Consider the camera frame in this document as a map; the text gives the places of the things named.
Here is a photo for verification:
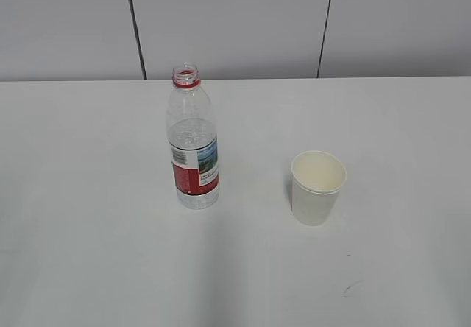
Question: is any clear plastic water bottle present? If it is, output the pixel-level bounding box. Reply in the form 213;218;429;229
166;63;219;210

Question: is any white paper cup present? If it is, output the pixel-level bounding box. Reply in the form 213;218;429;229
291;150;347;226

